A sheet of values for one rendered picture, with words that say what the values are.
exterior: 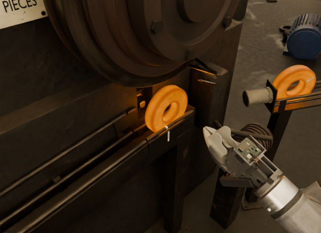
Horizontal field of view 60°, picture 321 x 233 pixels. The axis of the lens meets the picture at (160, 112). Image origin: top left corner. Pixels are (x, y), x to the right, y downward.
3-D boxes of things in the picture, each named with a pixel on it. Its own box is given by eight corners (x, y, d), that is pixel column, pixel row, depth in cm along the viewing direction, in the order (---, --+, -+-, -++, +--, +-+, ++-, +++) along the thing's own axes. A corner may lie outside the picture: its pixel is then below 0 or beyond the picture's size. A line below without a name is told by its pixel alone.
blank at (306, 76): (277, 107, 107) (282, 112, 105) (264, 82, 98) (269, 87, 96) (315, 83, 104) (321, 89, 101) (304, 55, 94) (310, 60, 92)
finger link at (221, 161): (218, 139, 73) (242, 163, 70) (215, 142, 74) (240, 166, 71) (206, 148, 70) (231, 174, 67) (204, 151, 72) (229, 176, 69)
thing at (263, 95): (241, 100, 105) (243, 87, 101) (264, 96, 105) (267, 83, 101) (247, 110, 100) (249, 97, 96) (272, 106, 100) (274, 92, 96)
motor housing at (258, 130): (202, 217, 136) (216, 141, 102) (229, 191, 148) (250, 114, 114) (224, 237, 129) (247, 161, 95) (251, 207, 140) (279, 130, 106)
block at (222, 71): (185, 121, 107) (189, 66, 92) (198, 111, 111) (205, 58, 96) (206, 134, 101) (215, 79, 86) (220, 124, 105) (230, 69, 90)
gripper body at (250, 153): (249, 132, 69) (288, 168, 64) (234, 149, 75) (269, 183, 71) (230, 147, 65) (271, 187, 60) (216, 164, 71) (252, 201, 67)
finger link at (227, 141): (218, 112, 73) (244, 137, 70) (209, 124, 77) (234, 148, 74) (210, 117, 71) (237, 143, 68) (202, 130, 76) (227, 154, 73)
